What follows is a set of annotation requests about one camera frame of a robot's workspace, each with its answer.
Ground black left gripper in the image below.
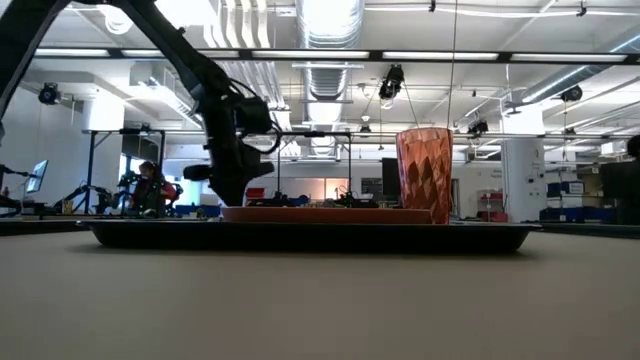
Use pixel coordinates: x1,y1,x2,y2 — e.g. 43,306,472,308
183,94,275,208

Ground black serving tray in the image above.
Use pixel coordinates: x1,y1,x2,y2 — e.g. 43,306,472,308
77,219,544,255

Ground orange round plate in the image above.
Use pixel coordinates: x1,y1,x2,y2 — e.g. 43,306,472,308
221,206,434,225

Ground orange faceted plastic cup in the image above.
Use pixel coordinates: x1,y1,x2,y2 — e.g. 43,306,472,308
395,127,455,225

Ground seated person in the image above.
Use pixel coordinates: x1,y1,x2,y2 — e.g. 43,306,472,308
130,160,180,217

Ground overhead light bar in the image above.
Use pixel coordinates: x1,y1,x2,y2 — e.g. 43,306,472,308
34,47,640,65

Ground computer monitor on stand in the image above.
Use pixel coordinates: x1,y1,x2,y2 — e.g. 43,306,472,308
25,159,50,195

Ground shelf with red bins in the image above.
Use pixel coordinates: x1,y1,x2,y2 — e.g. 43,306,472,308
477,189,507,222

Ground white round pillar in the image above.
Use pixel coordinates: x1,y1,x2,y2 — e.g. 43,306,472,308
501,107,547,224

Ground blue storage bins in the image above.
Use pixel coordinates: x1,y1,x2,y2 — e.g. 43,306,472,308
539,180,611,222

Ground large dark monitor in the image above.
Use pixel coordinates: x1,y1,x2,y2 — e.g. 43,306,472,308
599,159,640,225

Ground tall black frame stand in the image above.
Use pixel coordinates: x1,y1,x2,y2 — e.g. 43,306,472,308
82,127,166,215

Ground black wall television screen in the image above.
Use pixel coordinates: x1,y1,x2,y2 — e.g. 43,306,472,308
381,157,401,199

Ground silver ceiling air duct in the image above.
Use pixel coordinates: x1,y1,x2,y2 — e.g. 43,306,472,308
295,0,366,101

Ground black hanging camera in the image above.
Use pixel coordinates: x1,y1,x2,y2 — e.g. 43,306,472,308
378,64,406,101

